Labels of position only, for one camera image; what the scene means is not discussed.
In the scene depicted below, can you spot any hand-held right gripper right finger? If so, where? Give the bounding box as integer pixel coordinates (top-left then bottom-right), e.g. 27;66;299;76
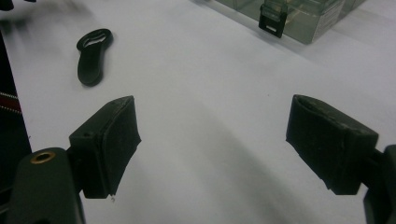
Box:
285;94;380;196

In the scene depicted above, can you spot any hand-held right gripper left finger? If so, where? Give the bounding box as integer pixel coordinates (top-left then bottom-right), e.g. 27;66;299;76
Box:
68;95;142;200

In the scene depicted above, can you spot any black bottle opener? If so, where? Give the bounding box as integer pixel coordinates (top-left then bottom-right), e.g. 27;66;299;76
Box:
76;28;114;88

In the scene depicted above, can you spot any clear plastic storage box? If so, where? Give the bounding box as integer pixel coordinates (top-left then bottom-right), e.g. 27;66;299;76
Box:
214;0;368;45

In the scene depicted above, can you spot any dark striped clothing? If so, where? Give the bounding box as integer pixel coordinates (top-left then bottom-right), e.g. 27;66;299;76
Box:
0;31;33;216

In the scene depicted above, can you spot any black box latch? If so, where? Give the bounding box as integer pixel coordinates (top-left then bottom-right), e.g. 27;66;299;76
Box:
258;0;289;39

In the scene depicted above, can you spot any dark object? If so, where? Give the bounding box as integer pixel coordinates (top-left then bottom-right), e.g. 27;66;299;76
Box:
0;0;15;12

